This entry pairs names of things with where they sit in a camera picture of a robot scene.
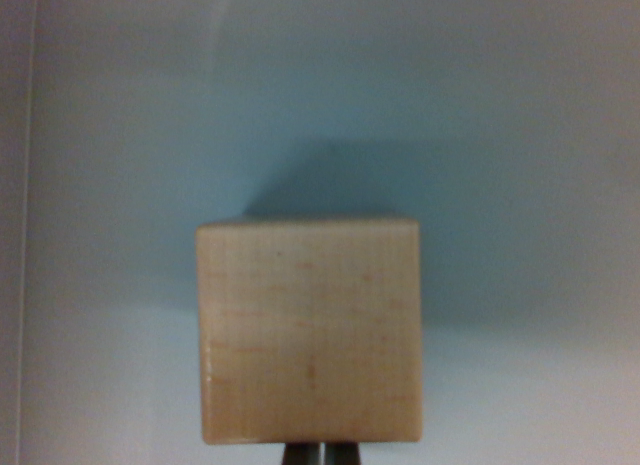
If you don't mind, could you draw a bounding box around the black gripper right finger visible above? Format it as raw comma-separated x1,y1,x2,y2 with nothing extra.
324,441,364,465

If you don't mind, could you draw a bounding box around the light wooden cube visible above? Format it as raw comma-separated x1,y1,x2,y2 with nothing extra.
194,217,424,445

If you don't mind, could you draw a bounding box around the white plastic tray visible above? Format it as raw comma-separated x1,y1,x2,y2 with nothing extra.
0,0,640,465

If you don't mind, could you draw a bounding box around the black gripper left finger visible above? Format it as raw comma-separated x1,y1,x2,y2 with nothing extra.
281,441,322,465

